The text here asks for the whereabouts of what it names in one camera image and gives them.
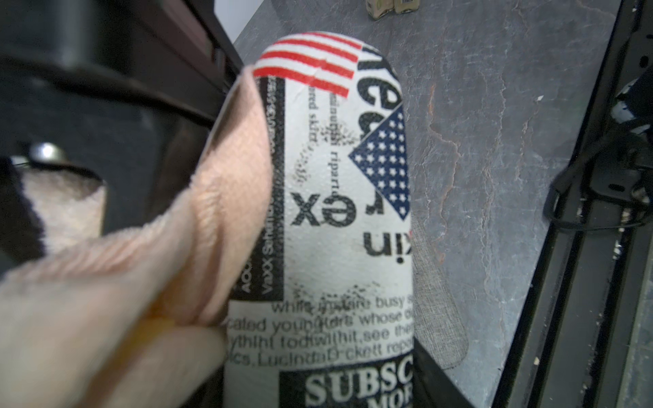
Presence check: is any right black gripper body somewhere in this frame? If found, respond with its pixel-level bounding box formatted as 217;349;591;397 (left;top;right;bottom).
1;1;242;265

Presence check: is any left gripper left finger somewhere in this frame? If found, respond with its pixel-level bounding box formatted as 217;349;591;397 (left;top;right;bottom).
182;367;224;408

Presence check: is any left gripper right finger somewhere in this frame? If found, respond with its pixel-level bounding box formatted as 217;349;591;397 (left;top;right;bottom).
413;338;473;408

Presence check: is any grey oval eyeglass case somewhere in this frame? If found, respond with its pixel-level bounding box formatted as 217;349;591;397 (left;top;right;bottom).
412;221;469;370

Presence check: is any brown spice bottle near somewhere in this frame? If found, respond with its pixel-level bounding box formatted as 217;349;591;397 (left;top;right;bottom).
365;0;395;20

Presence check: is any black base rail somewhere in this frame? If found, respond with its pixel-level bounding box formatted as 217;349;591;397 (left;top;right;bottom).
493;1;652;407

